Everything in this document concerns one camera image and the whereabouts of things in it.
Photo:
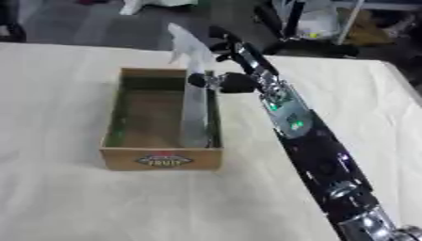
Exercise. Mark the tan cardboard box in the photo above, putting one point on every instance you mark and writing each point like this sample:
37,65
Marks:
159,160

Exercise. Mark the white object on floor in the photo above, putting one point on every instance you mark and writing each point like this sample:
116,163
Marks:
137,4

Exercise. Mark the clear plastic bottle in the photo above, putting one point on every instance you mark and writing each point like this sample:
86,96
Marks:
195,113

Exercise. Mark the dark object on floor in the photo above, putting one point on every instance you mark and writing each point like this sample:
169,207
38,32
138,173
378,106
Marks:
11,31

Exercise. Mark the black tripod stand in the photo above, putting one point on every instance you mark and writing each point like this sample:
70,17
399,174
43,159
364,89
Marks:
307,47

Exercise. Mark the white plastic bag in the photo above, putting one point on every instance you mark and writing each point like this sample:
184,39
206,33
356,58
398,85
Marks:
318,22

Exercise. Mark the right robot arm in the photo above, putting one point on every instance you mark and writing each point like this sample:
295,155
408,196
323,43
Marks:
316,150

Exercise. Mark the white pole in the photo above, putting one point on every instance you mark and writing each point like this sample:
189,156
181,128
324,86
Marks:
350,22

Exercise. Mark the tan bag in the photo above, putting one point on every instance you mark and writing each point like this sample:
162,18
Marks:
365,29

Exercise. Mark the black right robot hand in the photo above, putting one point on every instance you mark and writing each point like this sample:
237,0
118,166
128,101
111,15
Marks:
241,82

